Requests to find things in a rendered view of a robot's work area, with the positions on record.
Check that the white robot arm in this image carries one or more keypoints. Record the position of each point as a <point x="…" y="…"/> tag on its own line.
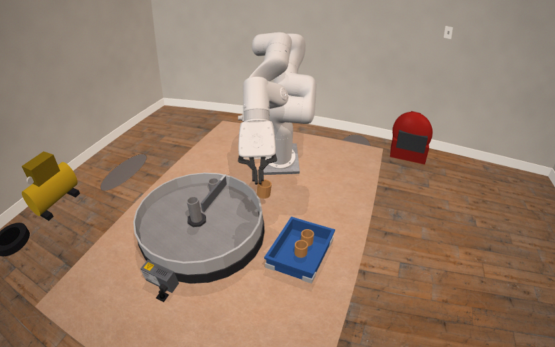
<point x="289" y="99"/>

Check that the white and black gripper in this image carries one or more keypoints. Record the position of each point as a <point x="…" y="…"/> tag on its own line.
<point x="257" y="141"/>

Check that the bronze bushing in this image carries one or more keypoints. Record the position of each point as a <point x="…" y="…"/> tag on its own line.
<point x="300" y="253"/>
<point x="264" y="189"/>
<point x="307" y="233"/>

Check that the grey metal bushing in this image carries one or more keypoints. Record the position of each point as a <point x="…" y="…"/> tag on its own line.
<point x="193" y="205"/>
<point x="212" y="182"/>
<point x="196" y="217"/>

